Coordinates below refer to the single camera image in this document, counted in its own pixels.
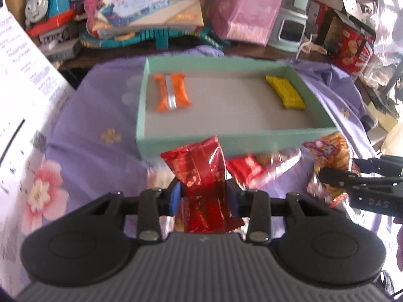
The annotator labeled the clear plastic bag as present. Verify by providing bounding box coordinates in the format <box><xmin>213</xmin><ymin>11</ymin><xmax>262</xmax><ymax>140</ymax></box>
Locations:
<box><xmin>362</xmin><ymin>0</ymin><xmax>403</xmax><ymax>85</ymax></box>

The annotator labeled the orange snack packet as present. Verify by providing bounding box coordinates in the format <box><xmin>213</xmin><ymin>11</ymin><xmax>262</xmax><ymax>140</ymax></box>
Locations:
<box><xmin>154</xmin><ymin>73</ymin><xmax>193</xmax><ymax>113</ymax></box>

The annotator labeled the board game box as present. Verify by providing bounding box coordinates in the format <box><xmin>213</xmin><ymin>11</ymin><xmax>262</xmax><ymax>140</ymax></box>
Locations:
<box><xmin>86</xmin><ymin>0</ymin><xmax>205</xmax><ymax>38</ymax></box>

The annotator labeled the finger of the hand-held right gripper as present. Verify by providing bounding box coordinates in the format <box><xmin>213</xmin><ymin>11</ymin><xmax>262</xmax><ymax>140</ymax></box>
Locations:
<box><xmin>352</xmin><ymin>155</ymin><xmax>403</xmax><ymax>177</ymax></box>
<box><xmin>319</xmin><ymin>167</ymin><xmax>400</xmax><ymax>187</ymax></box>

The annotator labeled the grey toy block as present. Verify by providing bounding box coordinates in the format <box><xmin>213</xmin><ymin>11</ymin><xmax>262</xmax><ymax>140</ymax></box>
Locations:
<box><xmin>38</xmin><ymin>27</ymin><xmax>82</xmax><ymax>60</ymax></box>

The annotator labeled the small red snack packet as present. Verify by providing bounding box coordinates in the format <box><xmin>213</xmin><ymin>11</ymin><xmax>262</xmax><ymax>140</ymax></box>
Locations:
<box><xmin>227</xmin><ymin>155</ymin><xmax>266</xmax><ymax>183</ymax></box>

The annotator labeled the red foil snack packet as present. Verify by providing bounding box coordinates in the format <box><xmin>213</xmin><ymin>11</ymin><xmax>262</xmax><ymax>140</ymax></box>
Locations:
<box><xmin>160</xmin><ymin>135</ymin><xmax>245</xmax><ymax>234</ymax></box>

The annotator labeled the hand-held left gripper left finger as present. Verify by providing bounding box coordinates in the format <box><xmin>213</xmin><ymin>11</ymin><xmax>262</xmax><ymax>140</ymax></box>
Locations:
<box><xmin>82</xmin><ymin>181</ymin><xmax>182</xmax><ymax>243</ymax></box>

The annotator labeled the pink paper bag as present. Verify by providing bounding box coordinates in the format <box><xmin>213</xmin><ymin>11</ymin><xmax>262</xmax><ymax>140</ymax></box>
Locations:
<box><xmin>209</xmin><ymin>0</ymin><xmax>287</xmax><ymax>45</ymax></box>

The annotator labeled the mint green cardboard box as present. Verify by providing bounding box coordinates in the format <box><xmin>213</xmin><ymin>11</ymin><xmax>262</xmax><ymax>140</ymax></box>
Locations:
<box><xmin>135</xmin><ymin>56</ymin><xmax>338</xmax><ymax>159</ymax></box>

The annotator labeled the grey cardboard box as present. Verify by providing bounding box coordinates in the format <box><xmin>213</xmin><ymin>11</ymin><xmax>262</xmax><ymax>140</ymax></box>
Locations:
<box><xmin>338</xmin><ymin>0</ymin><xmax>377</xmax><ymax>22</ymax></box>

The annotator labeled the white cord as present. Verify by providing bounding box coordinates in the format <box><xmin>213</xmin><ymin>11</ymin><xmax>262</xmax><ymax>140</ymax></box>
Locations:
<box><xmin>296</xmin><ymin>34</ymin><xmax>325</xmax><ymax>59</ymax></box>

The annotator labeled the red yellow cartoon snack packet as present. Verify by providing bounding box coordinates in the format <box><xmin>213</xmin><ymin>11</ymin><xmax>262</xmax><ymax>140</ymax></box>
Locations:
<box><xmin>302</xmin><ymin>132</ymin><xmax>361</xmax><ymax>208</ymax></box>

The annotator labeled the red and black box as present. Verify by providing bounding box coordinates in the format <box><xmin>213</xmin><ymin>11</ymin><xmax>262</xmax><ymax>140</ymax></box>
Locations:
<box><xmin>310</xmin><ymin>0</ymin><xmax>344</xmax><ymax>57</ymax></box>

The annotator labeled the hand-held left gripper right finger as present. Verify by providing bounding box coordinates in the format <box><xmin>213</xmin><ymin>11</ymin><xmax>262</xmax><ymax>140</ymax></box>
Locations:
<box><xmin>225</xmin><ymin>179</ymin><xmax>328</xmax><ymax>245</ymax></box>

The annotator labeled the pale green appliance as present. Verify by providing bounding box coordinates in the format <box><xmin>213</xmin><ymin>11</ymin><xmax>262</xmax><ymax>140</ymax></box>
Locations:
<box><xmin>267</xmin><ymin>0</ymin><xmax>317</xmax><ymax>53</ymax></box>

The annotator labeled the red biscuit tin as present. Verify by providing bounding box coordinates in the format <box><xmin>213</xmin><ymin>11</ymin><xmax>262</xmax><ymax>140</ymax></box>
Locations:
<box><xmin>332</xmin><ymin>27</ymin><xmax>375</xmax><ymax>76</ymax></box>

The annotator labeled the cream storage box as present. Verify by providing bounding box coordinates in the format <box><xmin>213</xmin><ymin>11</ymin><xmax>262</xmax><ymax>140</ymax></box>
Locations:
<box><xmin>365</xmin><ymin>102</ymin><xmax>399</xmax><ymax>142</ymax></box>

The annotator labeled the teal toy track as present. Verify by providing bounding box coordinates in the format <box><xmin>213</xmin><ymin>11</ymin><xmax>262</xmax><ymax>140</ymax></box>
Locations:
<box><xmin>79</xmin><ymin>25</ymin><xmax>230</xmax><ymax>50</ymax></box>

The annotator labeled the white printed paper sheet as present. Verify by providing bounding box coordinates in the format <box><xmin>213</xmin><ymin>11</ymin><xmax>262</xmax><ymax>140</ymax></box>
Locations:
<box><xmin>0</xmin><ymin>0</ymin><xmax>76</xmax><ymax>296</ymax></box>

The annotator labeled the clear red-print snack wrapper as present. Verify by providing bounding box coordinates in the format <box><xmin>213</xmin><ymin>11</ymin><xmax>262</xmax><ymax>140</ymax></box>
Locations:
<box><xmin>252</xmin><ymin>148</ymin><xmax>303</xmax><ymax>189</ymax></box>

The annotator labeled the purple floral blanket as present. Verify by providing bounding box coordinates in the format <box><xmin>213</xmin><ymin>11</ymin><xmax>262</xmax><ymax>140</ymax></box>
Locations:
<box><xmin>19</xmin><ymin>46</ymin><xmax>403</xmax><ymax>290</ymax></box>

